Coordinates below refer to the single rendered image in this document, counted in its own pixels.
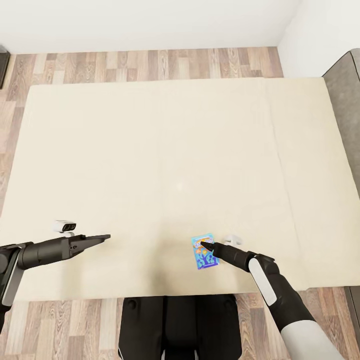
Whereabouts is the board game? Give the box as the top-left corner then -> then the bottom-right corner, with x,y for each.
191,233 -> 220,270

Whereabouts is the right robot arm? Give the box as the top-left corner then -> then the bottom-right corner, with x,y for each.
200,233 -> 345,360

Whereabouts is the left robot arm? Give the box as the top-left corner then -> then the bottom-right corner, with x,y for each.
0,220 -> 111,334

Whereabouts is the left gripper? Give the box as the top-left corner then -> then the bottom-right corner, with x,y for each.
38,234 -> 111,266

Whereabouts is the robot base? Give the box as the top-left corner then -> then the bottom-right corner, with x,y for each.
118,293 -> 242,360

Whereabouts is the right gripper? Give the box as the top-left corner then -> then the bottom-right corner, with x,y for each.
200,241 -> 240,267

